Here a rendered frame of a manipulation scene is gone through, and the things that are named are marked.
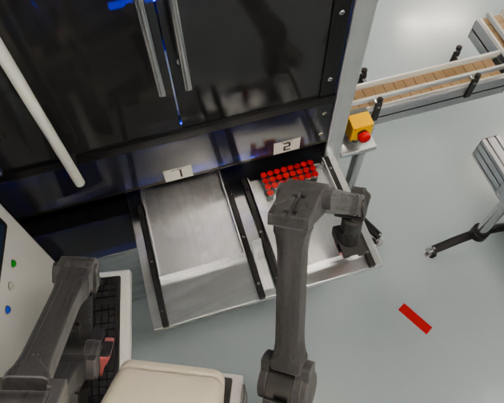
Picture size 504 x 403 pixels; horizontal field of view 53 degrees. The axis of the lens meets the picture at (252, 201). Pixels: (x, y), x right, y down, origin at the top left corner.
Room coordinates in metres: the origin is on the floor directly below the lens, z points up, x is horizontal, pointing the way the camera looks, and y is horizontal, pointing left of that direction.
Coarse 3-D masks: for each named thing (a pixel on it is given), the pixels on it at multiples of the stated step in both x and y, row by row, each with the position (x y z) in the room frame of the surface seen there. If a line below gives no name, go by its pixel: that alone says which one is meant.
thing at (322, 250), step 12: (324, 168) 0.89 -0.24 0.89; (324, 180) 0.85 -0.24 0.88; (252, 192) 0.79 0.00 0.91; (264, 192) 0.81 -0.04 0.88; (264, 204) 0.77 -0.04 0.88; (264, 216) 0.72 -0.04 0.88; (324, 216) 0.72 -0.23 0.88; (264, 228) 0.67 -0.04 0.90; (324, 228) 0.68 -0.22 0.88; (312, 240) 0.64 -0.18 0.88; (324, 240) 0.64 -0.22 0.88; (276, 252) 0.60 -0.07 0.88; (312, 252) 0.60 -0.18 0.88; (324, 252) 0.60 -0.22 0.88; (336, 252) 0.60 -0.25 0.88; (276, 264) 0.56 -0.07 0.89; (312, 264) 0.55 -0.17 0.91
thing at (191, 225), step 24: (144, 192) 0.82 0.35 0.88; (168, 192) 0.82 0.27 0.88; (192, 192) 0.82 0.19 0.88; (216, 192) 0.81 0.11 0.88; (168, 216) 0.73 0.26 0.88; (192, 216) 0.73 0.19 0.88; (216, 216) 0.73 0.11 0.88; (168, 240) 0.65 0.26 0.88; (192, 240) 0.65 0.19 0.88; (216, 240) 0.65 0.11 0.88; (240, 240) 0.63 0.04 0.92; (168, 264) 0.57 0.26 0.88; (192, 264) 0.57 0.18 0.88; (216, 264) 0.56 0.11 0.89
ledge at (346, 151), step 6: (372, 138) 1.01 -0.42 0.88; (342, 144) 0.99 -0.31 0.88; (360, 144) 0.99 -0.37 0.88; (366, 144) 0.99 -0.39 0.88; (372, 144) 0.99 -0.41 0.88; (342, 150) 0.97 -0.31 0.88; (348, 150) 0.96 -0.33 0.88; (354, 150) 0.96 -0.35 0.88; (360, 150) 0.96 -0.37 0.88; (366, 150) 0.97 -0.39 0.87; (342, 156) 0.95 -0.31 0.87; (348, 156) 0.95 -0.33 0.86
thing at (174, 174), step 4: (180, 168) 0.80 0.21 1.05; (184, 168) 0.81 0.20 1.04; (188, 168) 0.81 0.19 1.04; (164, 172) 0.79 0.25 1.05; (168, 172) 0.80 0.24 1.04; (172, 172) 0.80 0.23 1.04; (176, 172) 0.80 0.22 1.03; (184, 172) 0.81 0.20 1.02; (188, 172) 0.81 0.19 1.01; (192, 172) 0.81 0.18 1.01; (164, 176) 0.79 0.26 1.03; (168, 176) 0.79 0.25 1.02; (172, 176) 0.80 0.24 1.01; (176, 176) 0.80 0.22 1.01; (180, 176) 0.80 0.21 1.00; (184, 176) 0.81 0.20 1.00; (188, 176) 0.81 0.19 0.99; (168, 180) 0.79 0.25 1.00; (172, 180) 0.80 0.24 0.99
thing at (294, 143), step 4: (288, 140) 0.89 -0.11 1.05; (292, 140) 0.90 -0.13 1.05; (296, 140) 0.90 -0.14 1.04; (276, 144) 0.88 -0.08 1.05; (280, 144) 0.89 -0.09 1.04; (288, 144) 0.89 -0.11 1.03; (292, 144) 0.90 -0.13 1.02; (296, 144) 0.90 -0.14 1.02; (276, 148) 0.88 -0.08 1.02; (280, 148) 0.89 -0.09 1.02; (288, 148) 0.89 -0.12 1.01; (292, 148) 0.90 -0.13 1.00; (296, 148) 0.90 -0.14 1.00; (276, 152) 0.88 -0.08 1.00; (280, 152) 0.89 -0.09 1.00; (284, 152) 0.89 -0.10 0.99
